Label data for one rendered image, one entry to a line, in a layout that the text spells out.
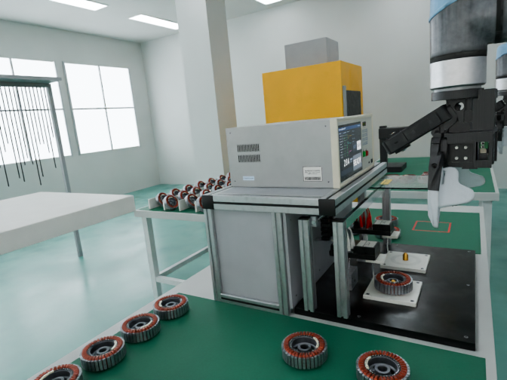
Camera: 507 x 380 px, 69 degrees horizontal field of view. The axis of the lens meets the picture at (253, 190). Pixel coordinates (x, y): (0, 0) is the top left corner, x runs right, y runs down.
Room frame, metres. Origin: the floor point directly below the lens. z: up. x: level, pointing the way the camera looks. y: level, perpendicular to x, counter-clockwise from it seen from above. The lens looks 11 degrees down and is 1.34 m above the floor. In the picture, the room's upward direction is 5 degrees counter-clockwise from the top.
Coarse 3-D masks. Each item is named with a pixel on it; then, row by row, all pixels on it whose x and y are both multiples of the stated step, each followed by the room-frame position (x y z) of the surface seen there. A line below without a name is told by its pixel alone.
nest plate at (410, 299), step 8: (368, 288) 1.07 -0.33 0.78; (416, 288) 1.05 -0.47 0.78; (368, 296) 1.03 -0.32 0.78; (376, 296) 1.02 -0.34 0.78; (384, 296) 1.01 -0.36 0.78; (392, 296) 1.01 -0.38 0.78; (400, 296) 1.00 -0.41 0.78; (408, 296) 1.00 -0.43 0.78; (416, 296) 1.00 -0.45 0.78; (400, 304) 0.98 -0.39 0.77; (408, 304) 0.97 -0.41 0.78; (416, 304) 0.97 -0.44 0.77
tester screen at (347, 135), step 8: (344, 128) 1.12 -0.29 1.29; (352, 128) 1.20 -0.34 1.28; (360, 128) 1.27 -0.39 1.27; (344, 136) 1.12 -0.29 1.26; (352, 136) 1.19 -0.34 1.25; (360, 136) 1.27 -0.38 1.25; (344, 144) 1.11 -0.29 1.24; (344, 152) 1.11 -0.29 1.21; (352, 152) 1.19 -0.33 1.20; (352, 160) 1.18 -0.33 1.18; (344, 168) 1.10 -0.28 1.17; (352, 168) 1.18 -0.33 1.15; (360, 168) 1.26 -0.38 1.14; (344, 176) 1.10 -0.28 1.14
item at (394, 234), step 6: (378, 222) 1.31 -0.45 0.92; (384, 222) 1.30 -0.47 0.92; (390, 222) 1.29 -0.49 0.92; (354, 228) 1.33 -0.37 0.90; (360, 228) 1.33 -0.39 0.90; (372, 228) 1.31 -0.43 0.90; (378, 228) 1.29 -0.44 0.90; (384, 228) 1.27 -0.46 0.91; (390, 228) 1.27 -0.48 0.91; (366, 234) 1.36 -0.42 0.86; (378, 234) 1.28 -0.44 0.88; (384, 234) 1.27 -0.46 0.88; (390, 234) 1.26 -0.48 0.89; (396, 234) 1.27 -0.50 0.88; (366, 240) 1.34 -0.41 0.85
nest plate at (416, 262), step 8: (392, 256) 1.31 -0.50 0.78; (400, 256) 1.30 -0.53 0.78; (408, 256) 1.29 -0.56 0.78; (416, 256) 1.29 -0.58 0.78; (424, 256) 1.28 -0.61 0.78; (384, 264) 1.24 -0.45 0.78; (392, 264) 1.24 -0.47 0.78; (400, 264) 1.23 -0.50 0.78; (408, 264) 1.23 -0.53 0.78; (416, 264) 1.22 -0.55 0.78; (424, 264) 1.21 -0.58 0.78; (424, 272) 1.17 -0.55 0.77
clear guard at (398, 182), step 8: (384, 176) 1.45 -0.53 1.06; (392, 176) 1.43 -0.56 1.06; (400, 176) 1.42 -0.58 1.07; (408, 176) 1.40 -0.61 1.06; (416, 176) 1.38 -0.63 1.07; (424, 176) 1.37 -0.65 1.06; (376, 184) 1.31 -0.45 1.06; (384, 184) 1.30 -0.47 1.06; (392, 184) 1.29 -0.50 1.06; (400, 184) 1.27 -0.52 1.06; (408, 184) 1.26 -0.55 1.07; (416, 184) 1.25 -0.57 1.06; (424, 184) 1.24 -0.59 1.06
